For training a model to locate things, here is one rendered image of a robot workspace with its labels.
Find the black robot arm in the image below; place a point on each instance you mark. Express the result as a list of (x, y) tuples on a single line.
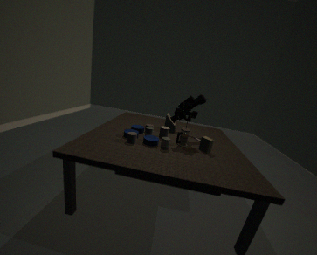
[(189, 104)]

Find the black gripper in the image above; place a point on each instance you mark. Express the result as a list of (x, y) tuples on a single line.
[(185, 112)]

